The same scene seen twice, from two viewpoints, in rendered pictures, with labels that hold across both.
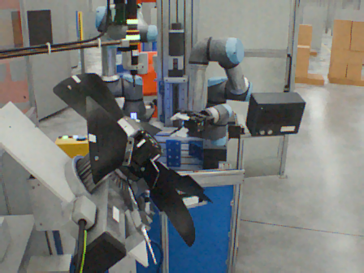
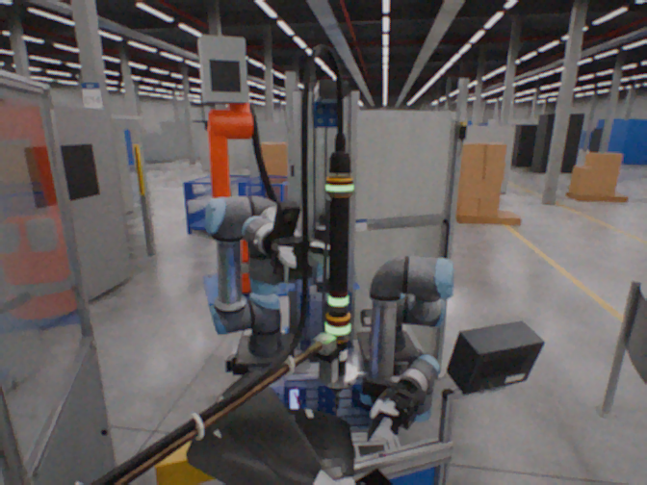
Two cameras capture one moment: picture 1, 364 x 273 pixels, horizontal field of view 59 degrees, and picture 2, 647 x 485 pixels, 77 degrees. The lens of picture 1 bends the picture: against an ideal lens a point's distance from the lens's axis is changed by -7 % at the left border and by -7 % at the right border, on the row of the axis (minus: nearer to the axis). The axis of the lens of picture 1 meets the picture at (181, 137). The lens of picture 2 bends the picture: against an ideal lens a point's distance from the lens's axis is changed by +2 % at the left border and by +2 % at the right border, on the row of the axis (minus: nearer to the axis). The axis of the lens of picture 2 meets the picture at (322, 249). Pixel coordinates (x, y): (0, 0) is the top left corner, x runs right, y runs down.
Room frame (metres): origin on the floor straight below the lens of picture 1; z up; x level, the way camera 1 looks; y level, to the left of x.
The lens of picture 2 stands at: (0.52, 0.29, 1.89)
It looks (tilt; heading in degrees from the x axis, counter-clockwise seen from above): 17 degrees down; 351
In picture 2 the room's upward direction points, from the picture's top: straight up
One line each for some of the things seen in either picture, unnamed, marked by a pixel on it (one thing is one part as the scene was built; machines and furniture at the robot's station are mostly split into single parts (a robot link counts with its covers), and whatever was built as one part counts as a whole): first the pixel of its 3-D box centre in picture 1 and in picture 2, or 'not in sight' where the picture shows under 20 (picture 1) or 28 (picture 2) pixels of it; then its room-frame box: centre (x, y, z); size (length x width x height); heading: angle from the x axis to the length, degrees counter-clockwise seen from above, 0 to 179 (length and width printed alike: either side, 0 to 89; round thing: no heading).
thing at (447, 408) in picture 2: (240, 151); (446, 416); (1.60, -0.30, 0.96); 0.03 x 0.03 x 0.20; 9
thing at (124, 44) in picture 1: (131, 54); (334, 355); (1.15, 0.17, 1.50); 0.09 x 0.07 x 0.10; 134
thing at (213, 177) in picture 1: (157, 182); (325, 481); (1.53, 0.12, 0.82); 0.90 x 0.04 x 0.08; 99
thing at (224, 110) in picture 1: (219, 113); (422, 372); (1.54, -0.18, 1.18); 0.11 x 0.08 x 0.09; 136
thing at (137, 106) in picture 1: (133, 105); (266, 336); (2.00, 0.29, 1.09); 0.15 x 0.15 x 0.10
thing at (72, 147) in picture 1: (73, 149); (189, 461); (1.46, 0.51, 1.02); 0.16 x 0.10 x 0.11; 99
